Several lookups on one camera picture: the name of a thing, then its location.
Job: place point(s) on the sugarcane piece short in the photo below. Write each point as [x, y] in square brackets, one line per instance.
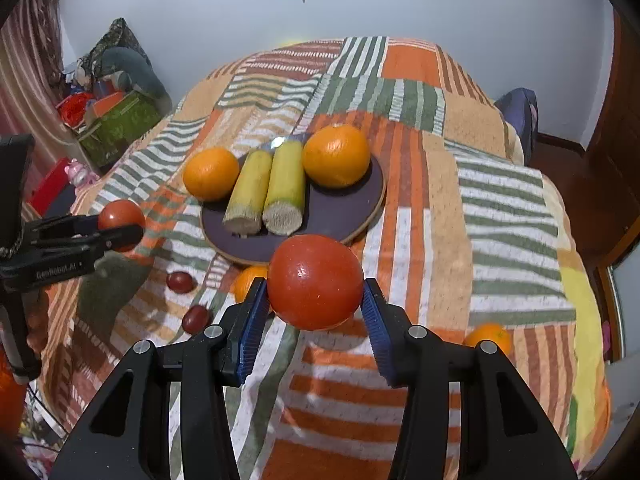
[285, 201]

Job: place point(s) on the green storage box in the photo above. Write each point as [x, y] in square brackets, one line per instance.
[108, 137]

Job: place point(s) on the striped red curtain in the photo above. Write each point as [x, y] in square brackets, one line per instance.
[32, 82]

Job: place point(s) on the small mandarin near plate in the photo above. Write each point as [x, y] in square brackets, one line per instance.
[242, 283]

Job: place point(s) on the red tomato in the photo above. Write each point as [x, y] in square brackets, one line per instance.
[121, 214]
[314, 282]

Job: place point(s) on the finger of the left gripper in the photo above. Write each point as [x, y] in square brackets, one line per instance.
[61, 227]
[100, 242]

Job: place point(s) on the dark grape right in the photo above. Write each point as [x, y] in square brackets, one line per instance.
[195, 319]

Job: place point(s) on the pink rabbit toy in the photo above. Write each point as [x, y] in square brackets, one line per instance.
[79, 174]

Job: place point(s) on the striped patchwork blanket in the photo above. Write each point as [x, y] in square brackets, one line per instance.
[467, 235]

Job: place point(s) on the dark grape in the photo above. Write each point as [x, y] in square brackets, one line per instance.
[195, 319]
[180, 282]

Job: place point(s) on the blue backpack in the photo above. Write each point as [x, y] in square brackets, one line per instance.
[519, 108]

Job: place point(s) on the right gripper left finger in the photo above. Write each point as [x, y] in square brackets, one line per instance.
[123, 432]

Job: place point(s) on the red box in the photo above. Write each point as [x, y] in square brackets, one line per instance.
[55, 194]

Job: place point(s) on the brown wooden door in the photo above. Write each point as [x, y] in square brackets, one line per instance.
[613, 152]

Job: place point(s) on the sugarcane piece long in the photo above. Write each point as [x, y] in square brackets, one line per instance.
[243, 215]

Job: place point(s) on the small mandarin far right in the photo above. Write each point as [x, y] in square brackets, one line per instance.
[493, 332]

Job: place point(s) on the large orange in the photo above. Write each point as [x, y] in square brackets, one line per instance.
[336, 156]
[210, 175]

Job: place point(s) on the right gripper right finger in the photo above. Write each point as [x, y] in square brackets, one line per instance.
[505, 433]

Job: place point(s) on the dark grape left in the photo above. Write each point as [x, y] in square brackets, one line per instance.
[180, 282]

